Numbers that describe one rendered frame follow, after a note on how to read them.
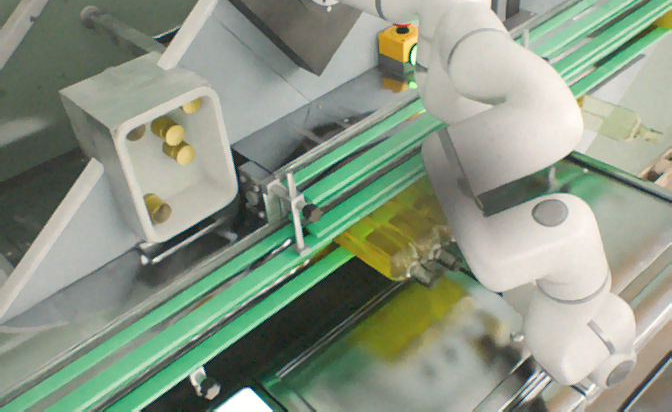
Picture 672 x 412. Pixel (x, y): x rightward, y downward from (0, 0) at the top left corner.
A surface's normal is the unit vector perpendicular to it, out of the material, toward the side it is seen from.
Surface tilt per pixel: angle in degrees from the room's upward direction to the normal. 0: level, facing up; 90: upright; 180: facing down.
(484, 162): 50
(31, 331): 90
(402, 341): 90
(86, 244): 0
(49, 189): 90
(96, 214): 0
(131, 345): 90
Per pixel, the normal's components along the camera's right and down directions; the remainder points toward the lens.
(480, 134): -0.34, -0.36
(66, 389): -0.08, -0.78
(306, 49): 0.67, 0.43
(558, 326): -0.53, 0.33
